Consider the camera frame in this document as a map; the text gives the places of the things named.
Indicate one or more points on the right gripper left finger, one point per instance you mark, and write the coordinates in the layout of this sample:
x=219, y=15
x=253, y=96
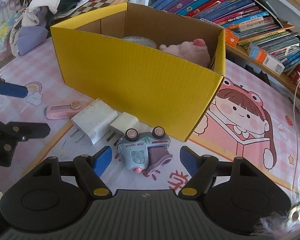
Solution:
x=89, y=170

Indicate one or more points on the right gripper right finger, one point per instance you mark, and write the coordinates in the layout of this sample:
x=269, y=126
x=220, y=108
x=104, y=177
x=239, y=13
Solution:
x=202, y=171

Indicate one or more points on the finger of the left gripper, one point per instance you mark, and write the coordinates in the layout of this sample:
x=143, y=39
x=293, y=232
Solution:
x=22, y=131
x=9, y=89

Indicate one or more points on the pink utility knife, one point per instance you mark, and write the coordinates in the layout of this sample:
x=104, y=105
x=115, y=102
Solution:
x=67, y=111

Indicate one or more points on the large white charger plug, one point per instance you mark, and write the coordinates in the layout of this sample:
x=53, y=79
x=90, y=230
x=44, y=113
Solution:
x=93, y=122

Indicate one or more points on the pale blue toy truck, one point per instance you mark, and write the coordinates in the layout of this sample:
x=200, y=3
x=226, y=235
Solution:
x=144, y=152

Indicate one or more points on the small white charger plug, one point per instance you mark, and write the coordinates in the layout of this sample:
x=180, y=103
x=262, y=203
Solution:
x=122, y=123

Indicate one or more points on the pink plush pig toy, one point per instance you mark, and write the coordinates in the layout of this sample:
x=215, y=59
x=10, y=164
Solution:
x=195, y=52

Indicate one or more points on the white packing tape roll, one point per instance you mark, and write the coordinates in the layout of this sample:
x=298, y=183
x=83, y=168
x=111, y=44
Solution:
x=141, y=40

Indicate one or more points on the pink checkered tablecloth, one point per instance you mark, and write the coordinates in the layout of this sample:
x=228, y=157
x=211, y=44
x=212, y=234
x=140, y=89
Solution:
x=228, y=129

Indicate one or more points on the pile of clothes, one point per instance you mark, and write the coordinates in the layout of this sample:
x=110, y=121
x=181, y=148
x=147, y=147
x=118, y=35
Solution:
x=31, y=27

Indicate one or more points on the yellow cardboard box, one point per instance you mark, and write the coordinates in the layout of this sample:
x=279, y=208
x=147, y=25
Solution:
x=158, y=88

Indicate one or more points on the white orange medicine box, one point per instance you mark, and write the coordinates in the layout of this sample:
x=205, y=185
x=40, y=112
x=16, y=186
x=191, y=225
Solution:
x=231, y=38

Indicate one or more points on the row of colourful books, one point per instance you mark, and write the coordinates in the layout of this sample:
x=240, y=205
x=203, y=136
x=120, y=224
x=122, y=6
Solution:
x=251, y=23

